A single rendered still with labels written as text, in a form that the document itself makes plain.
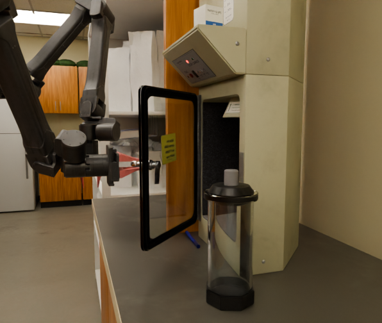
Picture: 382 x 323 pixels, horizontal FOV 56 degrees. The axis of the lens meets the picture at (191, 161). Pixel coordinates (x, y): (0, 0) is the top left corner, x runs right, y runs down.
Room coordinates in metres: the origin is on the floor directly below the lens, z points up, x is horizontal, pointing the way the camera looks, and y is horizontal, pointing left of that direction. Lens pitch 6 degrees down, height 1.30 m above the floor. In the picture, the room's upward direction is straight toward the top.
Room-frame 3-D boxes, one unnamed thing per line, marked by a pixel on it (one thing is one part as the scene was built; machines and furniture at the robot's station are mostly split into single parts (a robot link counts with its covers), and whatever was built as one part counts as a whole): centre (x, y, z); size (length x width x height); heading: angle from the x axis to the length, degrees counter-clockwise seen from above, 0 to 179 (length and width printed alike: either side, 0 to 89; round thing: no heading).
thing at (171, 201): (0.97, 0.05, 1.19); 0.30 x 0.01 x 0.40; 154
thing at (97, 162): (0.92, 0.23, 1.19); 0.07 x 0.07 x 0.10; 18
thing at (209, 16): (0.88, -0.04, 1.54); 0.05 x 0.05 x 0.06; 32
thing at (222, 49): (0.95, -0.02, 1.46); 0.32 x 0.11 x 0.10; 18
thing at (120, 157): (0.94, 0.17, 1.19); 0.09 x 0.07 x 0.07; 108
